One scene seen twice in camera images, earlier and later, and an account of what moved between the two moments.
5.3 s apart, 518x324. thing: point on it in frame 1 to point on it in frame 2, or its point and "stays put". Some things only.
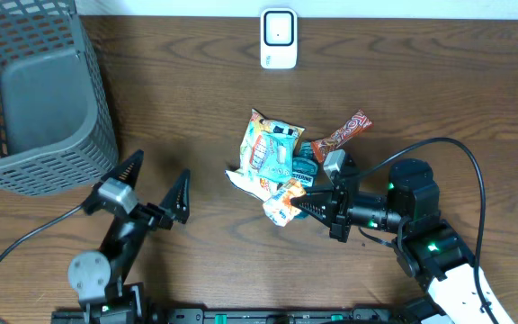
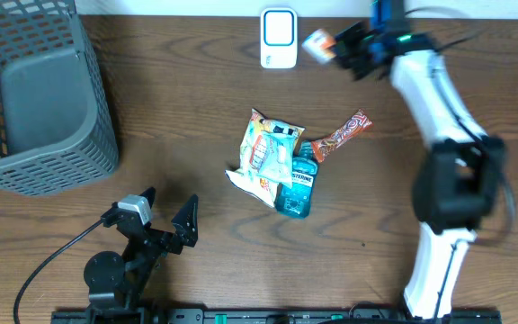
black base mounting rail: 251,316 stays put
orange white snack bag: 247,177 stays put
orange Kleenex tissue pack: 280,208 to 320,46
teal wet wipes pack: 278,156 stays put
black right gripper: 332,206 to 346,50
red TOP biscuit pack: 324,147 stays put
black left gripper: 163,221 to 175,245
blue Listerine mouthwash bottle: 305,170 stays put
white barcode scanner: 279,38 stays put
